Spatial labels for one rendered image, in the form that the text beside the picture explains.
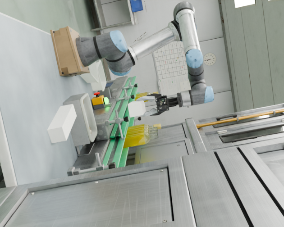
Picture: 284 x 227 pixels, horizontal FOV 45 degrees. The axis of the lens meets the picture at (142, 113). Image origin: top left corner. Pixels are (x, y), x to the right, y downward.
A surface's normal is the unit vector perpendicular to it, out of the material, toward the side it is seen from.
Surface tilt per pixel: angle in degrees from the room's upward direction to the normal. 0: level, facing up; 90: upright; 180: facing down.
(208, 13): 90
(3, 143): 90
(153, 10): 90
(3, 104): 0
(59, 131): 90
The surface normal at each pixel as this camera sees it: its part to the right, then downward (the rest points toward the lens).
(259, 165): -0.20, -0.95
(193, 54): -0.20, -0.54
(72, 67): -0.07, 0.09
